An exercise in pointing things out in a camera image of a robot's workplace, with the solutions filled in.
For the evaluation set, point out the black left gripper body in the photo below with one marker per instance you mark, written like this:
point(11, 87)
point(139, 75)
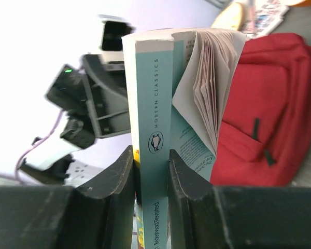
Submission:
point(95, 99)

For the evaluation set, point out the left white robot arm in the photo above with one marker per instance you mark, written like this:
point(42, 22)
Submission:
point(50, 157)

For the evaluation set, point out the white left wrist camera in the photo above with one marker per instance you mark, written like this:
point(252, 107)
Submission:
point(112, 30)

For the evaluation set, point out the yellow teal paperback book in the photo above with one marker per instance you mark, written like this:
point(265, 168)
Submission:
point(178, 82)

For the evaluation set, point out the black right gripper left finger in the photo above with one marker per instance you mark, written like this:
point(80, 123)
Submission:
point(97, 214)

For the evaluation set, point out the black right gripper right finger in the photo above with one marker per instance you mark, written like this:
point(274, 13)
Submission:
point(235, 215)

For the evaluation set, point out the red student backpack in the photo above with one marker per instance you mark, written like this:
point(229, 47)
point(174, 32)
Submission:
point(266, 127)

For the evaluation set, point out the orange white bowl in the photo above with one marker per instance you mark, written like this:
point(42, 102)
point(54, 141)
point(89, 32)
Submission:
point(299, 3)

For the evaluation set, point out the yellow bird plate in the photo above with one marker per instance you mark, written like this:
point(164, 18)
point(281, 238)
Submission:
point(231, 18)

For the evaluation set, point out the patterned cloth placemat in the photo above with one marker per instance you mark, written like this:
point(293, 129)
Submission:
point(269, 15)

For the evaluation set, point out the pink handled knife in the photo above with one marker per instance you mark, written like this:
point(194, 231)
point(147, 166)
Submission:
point(250, 27)

